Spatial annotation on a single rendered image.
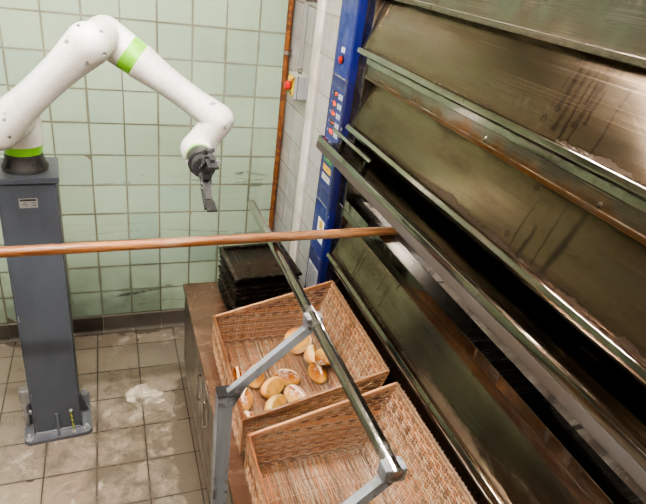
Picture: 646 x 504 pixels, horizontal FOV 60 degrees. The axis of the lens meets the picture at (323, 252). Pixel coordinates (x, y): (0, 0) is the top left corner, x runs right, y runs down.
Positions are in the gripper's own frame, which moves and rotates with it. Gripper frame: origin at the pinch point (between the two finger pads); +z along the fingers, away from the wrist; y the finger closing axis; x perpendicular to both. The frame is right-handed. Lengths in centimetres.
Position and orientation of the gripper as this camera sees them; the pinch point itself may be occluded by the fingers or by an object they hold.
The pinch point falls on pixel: (212, 188)
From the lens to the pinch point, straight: 169.4
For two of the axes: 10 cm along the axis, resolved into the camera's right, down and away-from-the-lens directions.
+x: -9.4, 0.5, -3.5
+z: 3.2, 4.9, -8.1
